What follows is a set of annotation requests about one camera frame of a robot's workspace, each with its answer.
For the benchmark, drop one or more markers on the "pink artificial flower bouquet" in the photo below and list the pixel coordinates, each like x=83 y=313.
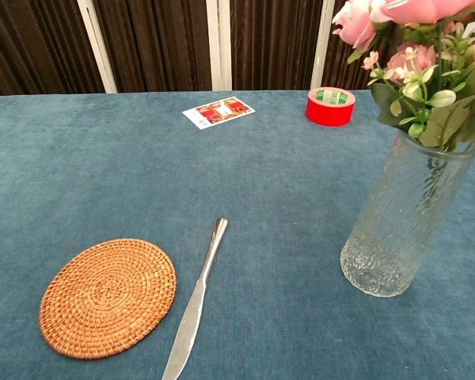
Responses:
x=447 y=115

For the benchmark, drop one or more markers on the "blue velvet tablecloth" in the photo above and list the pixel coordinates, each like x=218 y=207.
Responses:
x=261 y=178

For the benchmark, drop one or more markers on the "textured clear glass vase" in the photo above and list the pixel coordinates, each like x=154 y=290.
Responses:
x=392 y=245

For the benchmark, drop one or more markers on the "red and white printed card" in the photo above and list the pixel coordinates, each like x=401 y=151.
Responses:
x=219 y=112

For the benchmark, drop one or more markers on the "red tape roll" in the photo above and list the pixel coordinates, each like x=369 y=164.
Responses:
x=326 y=114

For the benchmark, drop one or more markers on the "silver butter knife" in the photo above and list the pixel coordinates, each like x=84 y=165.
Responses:
x=192 y=312

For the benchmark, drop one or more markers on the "dark brown pleated curtain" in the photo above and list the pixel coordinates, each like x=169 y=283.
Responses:
x=162 y=43

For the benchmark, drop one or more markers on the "round woven rattan coaster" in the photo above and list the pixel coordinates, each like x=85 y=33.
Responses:
x=107 y=299

